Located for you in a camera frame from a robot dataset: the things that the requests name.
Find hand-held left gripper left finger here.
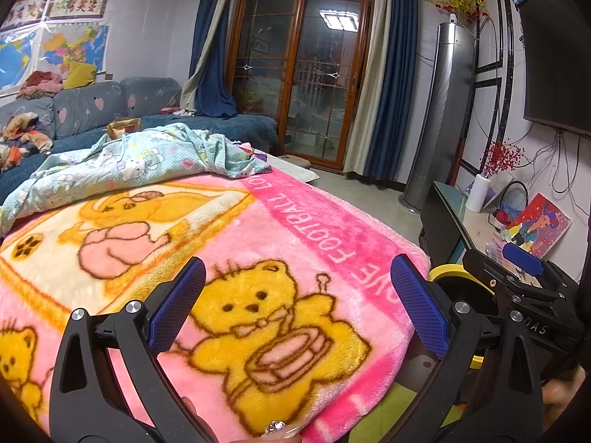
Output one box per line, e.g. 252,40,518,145
48,257,218,443

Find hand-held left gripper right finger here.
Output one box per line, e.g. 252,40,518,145
390,254,546,443

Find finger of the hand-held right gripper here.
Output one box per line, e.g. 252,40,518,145
463,249,532,301
504,244,543,278

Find black bin with yellow rim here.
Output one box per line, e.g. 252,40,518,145
427,262,497,370

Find person's right hand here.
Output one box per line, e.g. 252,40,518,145
543,374,586,407

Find person's left hand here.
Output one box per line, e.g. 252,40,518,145
183,398,302,443

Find paint pot set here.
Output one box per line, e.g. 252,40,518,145
487,233,509,259

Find black glass television stand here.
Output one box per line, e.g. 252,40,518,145
418,181,504,268

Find white vase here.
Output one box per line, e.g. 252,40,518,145
465,174,491,214

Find green cartoon floor mat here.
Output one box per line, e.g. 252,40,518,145
355,341,467,443

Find pink bear printed blanket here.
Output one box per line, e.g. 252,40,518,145
0,168,432,443

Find light blue cartoon quilt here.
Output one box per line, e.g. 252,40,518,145
0,122,274,236

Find purple cloth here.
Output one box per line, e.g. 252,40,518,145
238,141,273,167

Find silver tower air conditioner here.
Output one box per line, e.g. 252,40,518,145
398,14,478,213

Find grey floor mat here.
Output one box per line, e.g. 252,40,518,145
270,154,320,183

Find gold box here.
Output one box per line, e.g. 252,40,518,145
106,117,141,141

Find blue heart patterned sofa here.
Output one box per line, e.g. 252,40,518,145
0,77,280,199

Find blue curtain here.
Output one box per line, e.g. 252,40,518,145
365,0,426,183
187,0,241,118

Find beige curtain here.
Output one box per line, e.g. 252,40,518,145
179,0,241,114
344,0,398,176

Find colourful clothes pile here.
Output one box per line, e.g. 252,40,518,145
0,111,54,171

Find yellow pillow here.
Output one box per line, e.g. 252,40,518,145
62,61,99,90

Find wooden glass sliding door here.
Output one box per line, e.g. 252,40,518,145
228,0,375,171

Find red pink clothes pile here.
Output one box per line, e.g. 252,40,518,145
17,70,65,101

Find yellow red artificial flowers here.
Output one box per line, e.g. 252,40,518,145
425,0,490,26

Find country map poster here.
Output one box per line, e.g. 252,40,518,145
39,23,112,75

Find world map poster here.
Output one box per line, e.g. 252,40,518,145
0,30,38,95

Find wide framed embroidery picture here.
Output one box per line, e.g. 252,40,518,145
48,0,110,21

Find small framed embroidery picture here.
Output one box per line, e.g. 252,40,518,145
0,0,51,33

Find black cable loop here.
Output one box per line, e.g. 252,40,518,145
496,180,529,215

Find black wall cables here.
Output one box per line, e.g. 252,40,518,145
526,129,591,195

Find slanted black wall frame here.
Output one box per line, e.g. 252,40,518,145
459,76,503,174

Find black wall television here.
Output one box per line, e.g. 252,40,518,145
519,0,591,137

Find tall black wall frame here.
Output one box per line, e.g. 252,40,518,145
473,0,504,75

